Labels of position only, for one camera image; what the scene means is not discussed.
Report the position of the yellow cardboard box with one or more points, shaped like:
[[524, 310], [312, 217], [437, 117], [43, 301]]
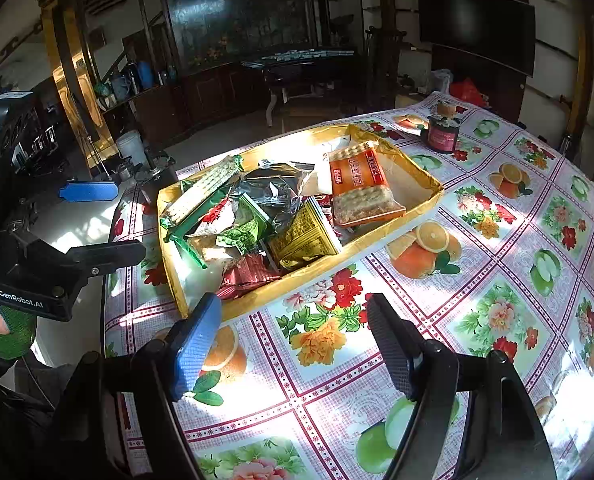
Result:
[[407, 180]]

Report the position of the olive yellow snack packet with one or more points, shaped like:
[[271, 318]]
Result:
[[304, 235]]

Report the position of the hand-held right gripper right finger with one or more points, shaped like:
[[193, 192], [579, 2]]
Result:
[[394, 350]]

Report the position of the red plastic bag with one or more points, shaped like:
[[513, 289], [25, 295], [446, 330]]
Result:
[[469, 92]]

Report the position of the silver foil snack packet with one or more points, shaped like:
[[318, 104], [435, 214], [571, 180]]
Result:
[[272, 185]]

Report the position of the black television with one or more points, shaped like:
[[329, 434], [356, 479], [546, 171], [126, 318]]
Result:
[[477, 30]]

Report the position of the small red snack packet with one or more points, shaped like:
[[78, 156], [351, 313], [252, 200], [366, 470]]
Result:
[[249, 277]]

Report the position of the orange cracker packet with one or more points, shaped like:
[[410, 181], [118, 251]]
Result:
[[362, 185]]

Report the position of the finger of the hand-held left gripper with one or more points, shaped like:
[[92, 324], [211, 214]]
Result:
[[107, 256], [89, 191]]

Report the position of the red and white snack packet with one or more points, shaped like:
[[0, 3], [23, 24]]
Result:
[[214, 212]]

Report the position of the green snack packet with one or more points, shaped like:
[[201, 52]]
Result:
[[244, 230]]

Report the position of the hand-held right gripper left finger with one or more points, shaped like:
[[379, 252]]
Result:
[[197, 345]]

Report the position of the dark red jar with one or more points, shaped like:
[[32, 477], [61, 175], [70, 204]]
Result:
[[444, 135]]

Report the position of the clear cracker packet green ends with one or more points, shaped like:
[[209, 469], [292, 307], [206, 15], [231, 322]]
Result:
[[202, 192]]

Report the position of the floral tablecloth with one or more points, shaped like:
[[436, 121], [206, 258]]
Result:
[[477, 280]]

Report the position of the blue bottle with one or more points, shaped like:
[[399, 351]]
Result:
[[145, 76]]

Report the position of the white plastic bag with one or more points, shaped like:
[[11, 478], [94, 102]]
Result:
[[442, 81]]

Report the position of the dark mahjong table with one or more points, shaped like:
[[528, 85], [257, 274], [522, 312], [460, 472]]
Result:
[[302, 62]]

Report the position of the gold door frame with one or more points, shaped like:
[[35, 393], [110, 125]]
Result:
[[77, 85]]

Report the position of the person's left hand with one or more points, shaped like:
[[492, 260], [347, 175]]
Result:
[[12, 332]]

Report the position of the yellow wooden pillar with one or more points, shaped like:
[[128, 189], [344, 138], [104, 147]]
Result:
[[581, 85]]

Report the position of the dark painted panel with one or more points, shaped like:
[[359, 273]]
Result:
[[237, 10]]

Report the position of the white bucket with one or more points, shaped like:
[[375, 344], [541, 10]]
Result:
[[133, 147]]

